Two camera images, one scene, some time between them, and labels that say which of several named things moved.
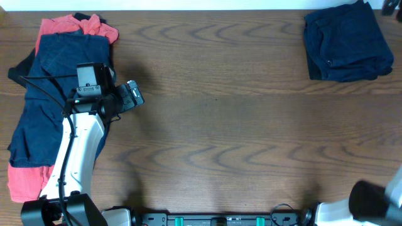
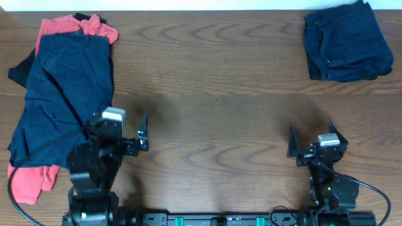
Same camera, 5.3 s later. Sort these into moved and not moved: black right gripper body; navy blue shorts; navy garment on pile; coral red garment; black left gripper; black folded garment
Moved: black right gripper body; black left gripper
Not moved: navy blue shorts; coral red garment; black folded garment; navy garment on pile
